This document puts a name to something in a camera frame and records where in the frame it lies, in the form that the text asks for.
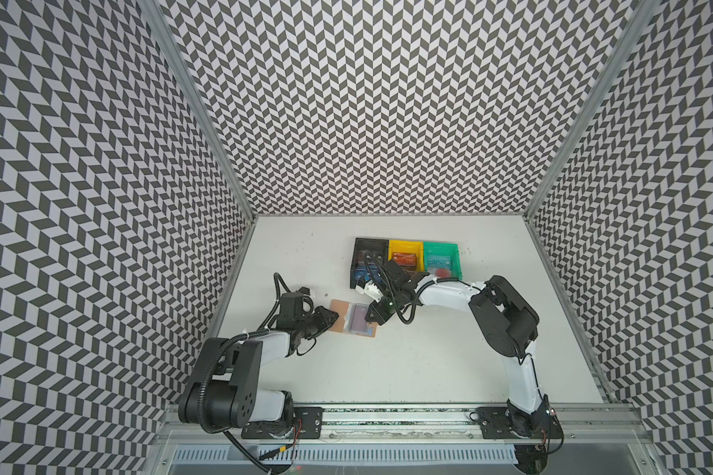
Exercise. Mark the red circle card green bin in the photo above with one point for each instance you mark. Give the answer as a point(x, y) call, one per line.
point(443, 272)

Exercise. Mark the green plastic bin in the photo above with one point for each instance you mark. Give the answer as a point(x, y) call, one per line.
point(451, 249)

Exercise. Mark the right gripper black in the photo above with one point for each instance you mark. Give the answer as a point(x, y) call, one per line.
point(381, 315)

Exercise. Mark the tan leather card holder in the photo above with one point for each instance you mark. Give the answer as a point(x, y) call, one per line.
point(352, 319)

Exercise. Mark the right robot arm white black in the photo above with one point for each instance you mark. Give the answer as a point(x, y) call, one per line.
point(508, 324)

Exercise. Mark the red card in yellow bin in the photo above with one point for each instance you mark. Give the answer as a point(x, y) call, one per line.
point(406, 260)

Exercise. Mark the teal card in green bin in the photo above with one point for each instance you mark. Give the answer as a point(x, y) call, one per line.
point(437, 261)

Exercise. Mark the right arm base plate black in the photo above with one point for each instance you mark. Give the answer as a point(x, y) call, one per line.
point(493, 423)

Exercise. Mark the yellow plastic bin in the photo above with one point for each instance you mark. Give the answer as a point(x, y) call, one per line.
point(399, 246)

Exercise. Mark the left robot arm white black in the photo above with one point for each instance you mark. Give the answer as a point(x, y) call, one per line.
point(223, 393)

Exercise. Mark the aluminium mounting rail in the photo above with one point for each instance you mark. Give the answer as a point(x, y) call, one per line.
point(587, 423)

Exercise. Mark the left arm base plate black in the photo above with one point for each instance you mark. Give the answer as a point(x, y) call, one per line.
point(303, 422)

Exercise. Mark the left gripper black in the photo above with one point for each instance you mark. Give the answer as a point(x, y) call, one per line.
point(321, 312)

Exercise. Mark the black plastic bin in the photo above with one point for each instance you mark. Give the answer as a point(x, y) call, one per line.
point(368, 253)

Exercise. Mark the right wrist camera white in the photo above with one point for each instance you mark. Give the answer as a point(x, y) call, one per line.
point(370, 289)

